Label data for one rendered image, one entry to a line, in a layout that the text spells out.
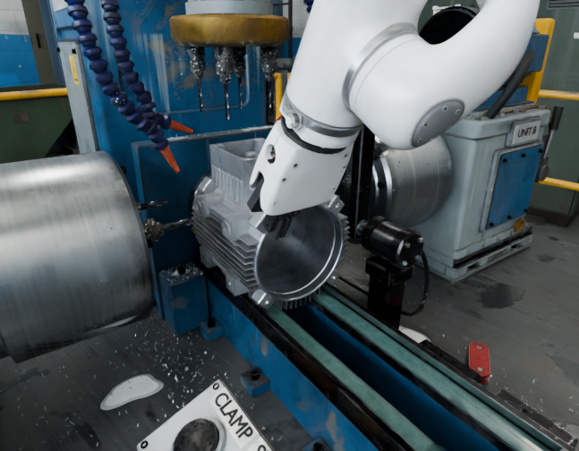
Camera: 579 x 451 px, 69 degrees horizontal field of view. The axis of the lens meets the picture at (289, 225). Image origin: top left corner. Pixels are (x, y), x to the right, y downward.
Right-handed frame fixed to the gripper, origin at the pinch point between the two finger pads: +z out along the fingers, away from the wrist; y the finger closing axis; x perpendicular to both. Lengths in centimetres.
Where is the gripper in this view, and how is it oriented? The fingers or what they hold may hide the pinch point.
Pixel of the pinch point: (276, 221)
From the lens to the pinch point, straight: 54.4
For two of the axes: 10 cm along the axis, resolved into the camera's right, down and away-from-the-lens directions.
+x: -5.0, -7.4, 4.5
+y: 8.2, -2.3, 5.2
